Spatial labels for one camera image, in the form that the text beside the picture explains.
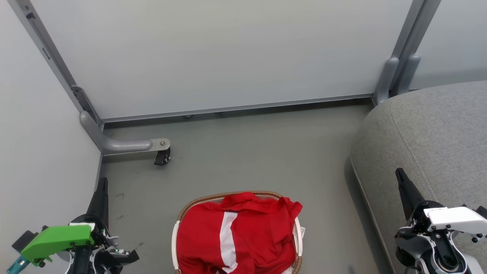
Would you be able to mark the grey partition post rounded base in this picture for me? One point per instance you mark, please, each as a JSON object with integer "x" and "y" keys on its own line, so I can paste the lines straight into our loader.
{"x": 412, "y": 64}
{"x": 392, "y": 72}

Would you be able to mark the red and white garment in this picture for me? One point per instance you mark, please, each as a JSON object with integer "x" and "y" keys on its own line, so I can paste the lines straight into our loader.
{"x": 262, "y": 236}

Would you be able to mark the grey partition bottom rail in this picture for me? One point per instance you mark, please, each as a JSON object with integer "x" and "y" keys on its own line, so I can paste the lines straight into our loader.
{"x": 236, "y": 107}

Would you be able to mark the grey partition post with slots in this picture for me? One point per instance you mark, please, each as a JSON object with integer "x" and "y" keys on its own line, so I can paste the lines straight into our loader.
{"x": 45, "y": 49}

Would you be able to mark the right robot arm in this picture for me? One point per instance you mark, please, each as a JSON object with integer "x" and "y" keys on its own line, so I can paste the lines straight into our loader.
{"x": 437, "y": 251}

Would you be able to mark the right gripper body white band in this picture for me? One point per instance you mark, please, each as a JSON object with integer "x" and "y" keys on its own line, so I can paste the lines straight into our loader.
{"x": 456, "y": 219}

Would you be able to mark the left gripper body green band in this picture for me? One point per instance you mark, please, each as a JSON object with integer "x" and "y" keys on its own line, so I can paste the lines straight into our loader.
{"x": 57, "y": 238}

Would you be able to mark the grey partition foot bracket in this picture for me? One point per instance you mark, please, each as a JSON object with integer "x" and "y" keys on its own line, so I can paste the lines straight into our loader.
{"x": 121, "y": 145}

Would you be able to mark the black caster wheel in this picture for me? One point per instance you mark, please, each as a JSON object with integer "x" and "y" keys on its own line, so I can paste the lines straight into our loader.
{"x": 162, "y": 156}

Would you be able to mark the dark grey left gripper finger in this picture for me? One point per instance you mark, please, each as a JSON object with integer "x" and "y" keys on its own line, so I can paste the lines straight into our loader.
{"x": 99, "y": 201}

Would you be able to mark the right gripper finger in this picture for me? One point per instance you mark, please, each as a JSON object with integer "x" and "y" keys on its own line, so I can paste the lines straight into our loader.
{"x": 409, "y": 194}

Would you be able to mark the grey fabric sofa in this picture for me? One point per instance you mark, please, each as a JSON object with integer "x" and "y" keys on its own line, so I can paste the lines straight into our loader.
{"x": 437, "y": 129}

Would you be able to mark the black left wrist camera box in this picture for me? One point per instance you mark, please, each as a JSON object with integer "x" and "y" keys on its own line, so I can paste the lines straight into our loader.
{"x": 23, "y": 240}

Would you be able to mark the wicker laundry basket white liner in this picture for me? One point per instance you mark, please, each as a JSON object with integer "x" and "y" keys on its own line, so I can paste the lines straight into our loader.
{"x": 175, "y": 243}

